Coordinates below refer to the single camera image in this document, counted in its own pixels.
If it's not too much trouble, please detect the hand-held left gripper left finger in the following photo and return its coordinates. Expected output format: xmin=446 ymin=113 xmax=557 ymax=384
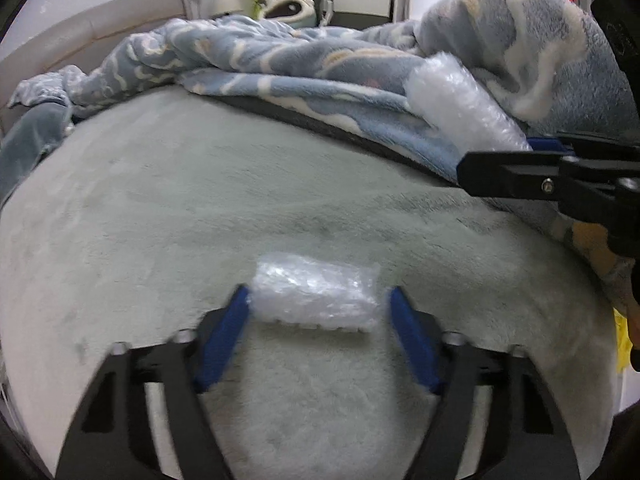
xmin=55 ymin=284 xmax=251 ymax=480

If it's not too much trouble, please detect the blue cloud-pattern blanket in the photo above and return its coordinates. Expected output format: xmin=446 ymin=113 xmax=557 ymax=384
xmin=7 ymin=0 xmax=640 ymax=313

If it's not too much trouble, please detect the grey-green bed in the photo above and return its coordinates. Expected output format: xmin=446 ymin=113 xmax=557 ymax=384
xmin=0 ymin=87 xmax=622 ymax=480

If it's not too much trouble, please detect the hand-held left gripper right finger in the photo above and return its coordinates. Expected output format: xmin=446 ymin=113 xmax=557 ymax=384
xmin=389 ymin=286 xmax=584 ymax=480

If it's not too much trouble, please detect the blue-grey pillow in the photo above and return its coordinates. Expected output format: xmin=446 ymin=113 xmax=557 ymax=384
xmin=0 ymin=102 xmax=77 ymax=207

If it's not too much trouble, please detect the white pet bed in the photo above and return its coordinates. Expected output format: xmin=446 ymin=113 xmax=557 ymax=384
xmin=259 ymin=0 xmax=319 ymax=26

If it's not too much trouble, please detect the yellow plastic item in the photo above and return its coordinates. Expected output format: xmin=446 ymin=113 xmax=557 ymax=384
xmin=615 ymin=309 xmax=634 ymax=374

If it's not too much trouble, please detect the grey padded headboard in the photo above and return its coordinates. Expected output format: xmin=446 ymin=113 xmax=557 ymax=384
xmin=0 ymin=0 xmax=194 ymax=132

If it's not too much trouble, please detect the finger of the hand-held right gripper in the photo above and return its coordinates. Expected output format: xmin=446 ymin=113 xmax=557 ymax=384
xmin=457 ymin=149 xmax=640 ymax=261
xmin=525 ymin=131 xmax=640 ymax=160

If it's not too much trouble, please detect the small bubble wrap piece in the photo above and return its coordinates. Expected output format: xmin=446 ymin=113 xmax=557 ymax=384
xmin=251 ymin=254 xmax=382 ymax=334

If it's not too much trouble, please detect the large bubble wrap piece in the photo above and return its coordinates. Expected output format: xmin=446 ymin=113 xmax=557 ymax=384
xmin=404 ymin=52 xmax=534 ymax=155

